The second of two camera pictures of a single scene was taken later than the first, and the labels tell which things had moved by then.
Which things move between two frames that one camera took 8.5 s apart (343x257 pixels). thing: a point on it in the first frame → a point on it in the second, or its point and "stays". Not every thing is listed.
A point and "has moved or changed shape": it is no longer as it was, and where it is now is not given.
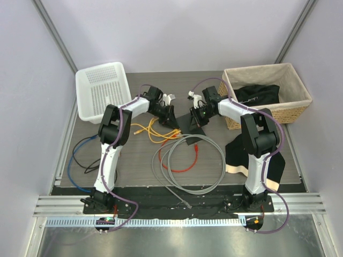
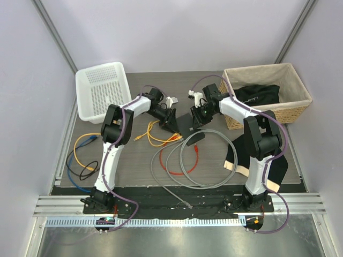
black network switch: x=184 y=123 stays
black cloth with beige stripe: x=237 y=161 stays
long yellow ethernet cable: x=155 y=136 has moved or changed shape
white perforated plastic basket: x=98 y=86 stays
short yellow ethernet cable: x=157 y=130 has moved or changed shape
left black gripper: x=170 y=113 stays
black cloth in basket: x=252 y=95 stays
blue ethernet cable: x=73 y=152 stays
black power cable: x=94 y=167 has moved or changed shape
